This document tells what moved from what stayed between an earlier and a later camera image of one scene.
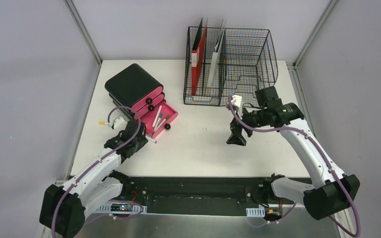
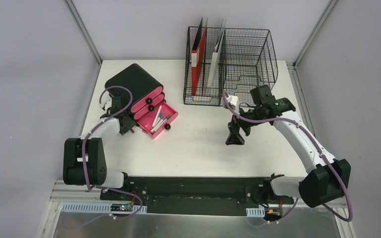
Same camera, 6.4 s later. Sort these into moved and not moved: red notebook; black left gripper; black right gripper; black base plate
Moved: black left gripper
Not moved: black right gripper; black base plate; red notebook
